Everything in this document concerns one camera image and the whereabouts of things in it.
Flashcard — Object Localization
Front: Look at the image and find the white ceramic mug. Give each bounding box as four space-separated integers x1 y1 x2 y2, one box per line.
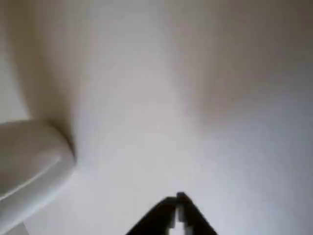
0 118 77 235

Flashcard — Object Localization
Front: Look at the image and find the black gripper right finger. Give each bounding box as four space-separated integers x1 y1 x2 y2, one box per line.
176 191 219 235

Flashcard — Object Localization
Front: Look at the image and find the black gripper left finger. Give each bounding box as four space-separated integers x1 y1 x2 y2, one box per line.
126 195 177 235

